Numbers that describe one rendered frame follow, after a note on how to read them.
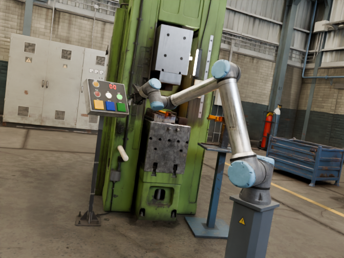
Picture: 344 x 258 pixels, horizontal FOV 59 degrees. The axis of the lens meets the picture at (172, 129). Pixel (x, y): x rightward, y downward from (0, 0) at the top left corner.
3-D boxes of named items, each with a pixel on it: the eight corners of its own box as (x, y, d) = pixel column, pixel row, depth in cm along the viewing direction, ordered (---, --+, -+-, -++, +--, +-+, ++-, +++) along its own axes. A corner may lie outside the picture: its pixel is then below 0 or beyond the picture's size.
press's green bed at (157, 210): (176, 222, 285) (184, 174, 281) (136, 221, 275) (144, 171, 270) (163, 201, 338) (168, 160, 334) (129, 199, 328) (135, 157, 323)
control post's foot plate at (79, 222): (102, 227, 253) (103, 216, 252) (74, 226, 247) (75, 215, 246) (101, 216, 274) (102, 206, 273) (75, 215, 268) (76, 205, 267)
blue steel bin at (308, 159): (340, 186, 567) (347, 148, 561) (312, 186, 528) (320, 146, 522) (288, 169, 671) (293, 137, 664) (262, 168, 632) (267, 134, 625)
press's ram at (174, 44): (195, 77, 278) (202, 32, 274) (154, 69, 267) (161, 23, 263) (182, 78, 318) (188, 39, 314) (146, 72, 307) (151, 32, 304)
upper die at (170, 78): (180, 85, 275) (181, 74, 274) (158, 81, 269) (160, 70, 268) (168, 85, 315) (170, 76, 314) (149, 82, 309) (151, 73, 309)
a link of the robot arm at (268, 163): (274, 186, 185) (279, 157, 183) (262, 189, 172) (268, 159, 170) (251, 179, 194) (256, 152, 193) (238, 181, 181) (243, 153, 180)
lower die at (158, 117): (174, 124, 278) (175, 114, 277) (153, 121, 273) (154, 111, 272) (164, 119, 318) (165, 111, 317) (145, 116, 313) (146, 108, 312)
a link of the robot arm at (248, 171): (268, 183, 170) (240, 59, 183) (254, 187, 156) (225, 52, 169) (243, 187, 179) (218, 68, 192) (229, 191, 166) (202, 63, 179)
